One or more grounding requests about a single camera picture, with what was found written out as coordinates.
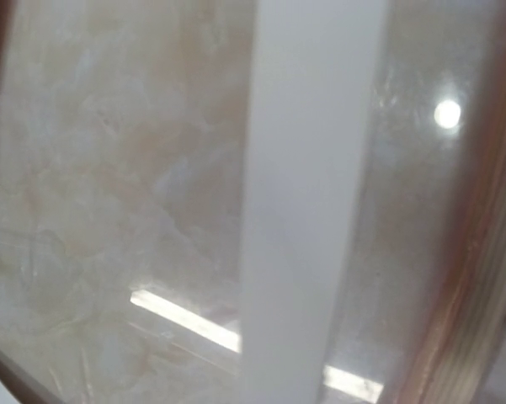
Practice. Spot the white mat board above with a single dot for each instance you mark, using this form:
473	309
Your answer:
313	68

